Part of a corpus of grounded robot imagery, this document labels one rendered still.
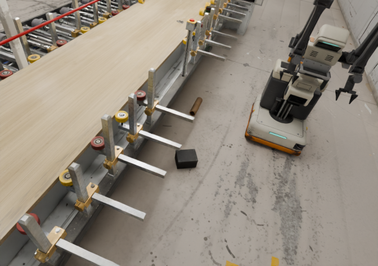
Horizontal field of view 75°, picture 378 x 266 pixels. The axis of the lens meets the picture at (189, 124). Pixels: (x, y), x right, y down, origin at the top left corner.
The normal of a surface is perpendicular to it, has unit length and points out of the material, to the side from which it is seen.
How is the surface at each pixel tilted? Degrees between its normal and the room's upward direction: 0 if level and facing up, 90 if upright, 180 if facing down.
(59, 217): 0
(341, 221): 0
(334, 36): 42
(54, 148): 0
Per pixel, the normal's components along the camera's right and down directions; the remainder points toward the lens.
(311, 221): 0.15, -0.71
